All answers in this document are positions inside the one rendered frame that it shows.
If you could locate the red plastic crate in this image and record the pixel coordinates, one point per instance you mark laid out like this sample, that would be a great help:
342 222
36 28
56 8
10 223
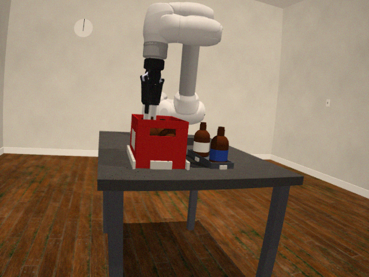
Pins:
159 148

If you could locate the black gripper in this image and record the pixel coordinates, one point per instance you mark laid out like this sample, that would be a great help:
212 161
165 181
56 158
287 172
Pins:
151 93

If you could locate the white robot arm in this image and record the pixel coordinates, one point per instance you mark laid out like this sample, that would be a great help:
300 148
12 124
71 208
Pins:
197 28

